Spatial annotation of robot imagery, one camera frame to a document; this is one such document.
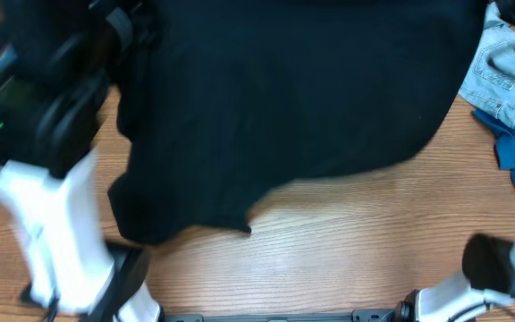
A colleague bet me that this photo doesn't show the black t-shirt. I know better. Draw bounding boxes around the black t-shirt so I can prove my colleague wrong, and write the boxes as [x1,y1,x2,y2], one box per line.
[108,0,486,244]

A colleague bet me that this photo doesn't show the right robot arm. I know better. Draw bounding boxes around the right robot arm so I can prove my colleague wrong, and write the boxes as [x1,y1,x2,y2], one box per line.
[391,233,515,322]

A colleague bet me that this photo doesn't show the light blue denim jeans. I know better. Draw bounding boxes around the light blue denim jeans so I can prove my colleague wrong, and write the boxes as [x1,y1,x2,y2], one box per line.
[459,4,515,131]

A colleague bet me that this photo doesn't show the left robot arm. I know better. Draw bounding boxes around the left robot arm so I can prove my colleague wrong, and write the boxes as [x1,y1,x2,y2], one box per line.
[0,1,165,322]

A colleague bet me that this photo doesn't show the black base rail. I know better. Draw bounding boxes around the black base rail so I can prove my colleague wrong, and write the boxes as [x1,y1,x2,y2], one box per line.
[165,304,415,322]

